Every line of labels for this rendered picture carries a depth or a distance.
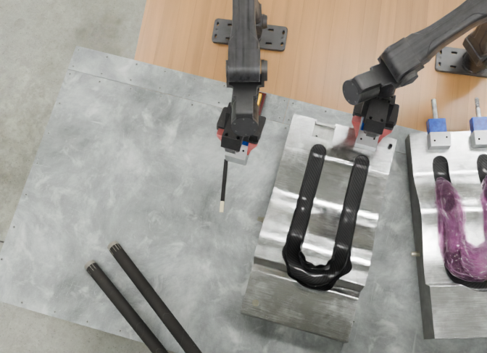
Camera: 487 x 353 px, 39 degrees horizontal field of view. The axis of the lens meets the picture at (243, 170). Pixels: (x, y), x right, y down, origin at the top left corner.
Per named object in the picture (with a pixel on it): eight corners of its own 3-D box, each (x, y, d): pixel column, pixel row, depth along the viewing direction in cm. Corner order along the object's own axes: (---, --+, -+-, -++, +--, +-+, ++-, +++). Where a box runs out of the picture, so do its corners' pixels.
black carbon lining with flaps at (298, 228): (310, 144, 169) (313, 132, 160) (374, 160, 167) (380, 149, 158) (275, 280, 160) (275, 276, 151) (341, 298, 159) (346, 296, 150)
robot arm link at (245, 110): (267, 136, 143) (267, 94, 134) (226, 136, 143) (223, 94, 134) (267, 98, 150) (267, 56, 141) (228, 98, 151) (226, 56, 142)
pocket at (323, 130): (314, 123, 172) (315, 118, 168) (335, 128, 171) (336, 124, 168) (310, 140, 171) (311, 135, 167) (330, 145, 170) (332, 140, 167)
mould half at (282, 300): (292, 125, 178) (294, 106, 164) (390, 149, 175) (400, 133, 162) (240, 313, 166) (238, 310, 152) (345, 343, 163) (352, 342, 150)
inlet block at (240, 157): (240, 110, 167) (239, 103, 162) (260, 115, 167) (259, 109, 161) (225, 160, 165) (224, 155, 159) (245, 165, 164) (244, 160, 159)
